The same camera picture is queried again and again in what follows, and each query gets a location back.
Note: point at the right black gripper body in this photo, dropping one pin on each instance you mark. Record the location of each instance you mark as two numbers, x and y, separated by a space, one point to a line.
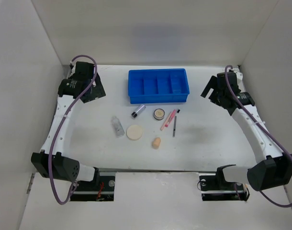
215 96

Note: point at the black silver lipstick tube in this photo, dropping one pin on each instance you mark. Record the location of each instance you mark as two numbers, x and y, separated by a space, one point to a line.
138 111

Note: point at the clear small bottle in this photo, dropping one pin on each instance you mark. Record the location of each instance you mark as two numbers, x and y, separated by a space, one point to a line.
117 126

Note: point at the grey eyeliner pencil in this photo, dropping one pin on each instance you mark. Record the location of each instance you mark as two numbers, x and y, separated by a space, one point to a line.
174 126

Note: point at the pink pencil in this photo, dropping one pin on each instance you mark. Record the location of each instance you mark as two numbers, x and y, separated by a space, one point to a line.
165 122

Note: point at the round cream powder puff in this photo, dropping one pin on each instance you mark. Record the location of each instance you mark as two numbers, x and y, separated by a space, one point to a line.
134 132

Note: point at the round powder jar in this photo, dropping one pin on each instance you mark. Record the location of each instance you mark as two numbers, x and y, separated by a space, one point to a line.
159 114

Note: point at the beige makeup sponge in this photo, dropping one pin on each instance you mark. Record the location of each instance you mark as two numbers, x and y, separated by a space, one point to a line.
156 143

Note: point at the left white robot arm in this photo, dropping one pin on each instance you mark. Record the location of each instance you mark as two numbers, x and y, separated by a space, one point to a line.
79 88

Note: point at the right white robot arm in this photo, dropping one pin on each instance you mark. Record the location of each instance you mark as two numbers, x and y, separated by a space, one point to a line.
273 167

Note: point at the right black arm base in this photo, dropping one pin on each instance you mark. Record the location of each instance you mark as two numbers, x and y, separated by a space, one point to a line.
212 190

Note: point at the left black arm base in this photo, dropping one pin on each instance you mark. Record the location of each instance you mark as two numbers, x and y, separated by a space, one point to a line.
102 190

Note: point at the blue divided plastic bin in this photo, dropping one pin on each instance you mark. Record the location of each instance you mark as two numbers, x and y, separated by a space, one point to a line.
154 86

